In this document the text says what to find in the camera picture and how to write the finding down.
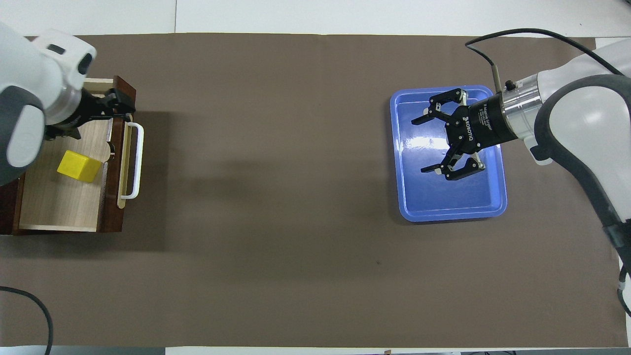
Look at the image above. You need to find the blue plastic tray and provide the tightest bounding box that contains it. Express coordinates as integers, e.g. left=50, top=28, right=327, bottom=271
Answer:
left=389, top=85, right=508, bottom=222

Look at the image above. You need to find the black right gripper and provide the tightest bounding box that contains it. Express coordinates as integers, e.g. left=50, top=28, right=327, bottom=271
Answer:
left=411, top=88, right=519, bottom=182

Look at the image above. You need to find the brown table mat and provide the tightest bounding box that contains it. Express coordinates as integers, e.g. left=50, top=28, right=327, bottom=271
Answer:
left=0, top=33, right=629, bottom=348

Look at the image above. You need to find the black loose cable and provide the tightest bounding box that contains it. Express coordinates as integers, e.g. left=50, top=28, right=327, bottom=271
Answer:
left=0, top=286, right=54, bottom=355

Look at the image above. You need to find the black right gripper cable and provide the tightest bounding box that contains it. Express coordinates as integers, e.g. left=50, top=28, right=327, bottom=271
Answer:
left=465, top=28, right=626, bottom=94

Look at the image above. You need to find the wooden drawer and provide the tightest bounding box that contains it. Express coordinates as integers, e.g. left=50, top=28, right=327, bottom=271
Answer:
left=10, top=75, right=144, bottom=235

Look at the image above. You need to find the white drawer handle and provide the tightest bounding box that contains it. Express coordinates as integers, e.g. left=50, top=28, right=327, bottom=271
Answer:
left=120, top=122, right=144, bottom=200

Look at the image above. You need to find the yellow cube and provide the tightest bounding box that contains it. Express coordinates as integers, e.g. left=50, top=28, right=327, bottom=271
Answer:
left=57, top=150, right=102, bottom=183

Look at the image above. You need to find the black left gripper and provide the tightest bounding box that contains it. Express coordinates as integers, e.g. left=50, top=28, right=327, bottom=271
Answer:
left=45, top=88, right=137, bottom=142

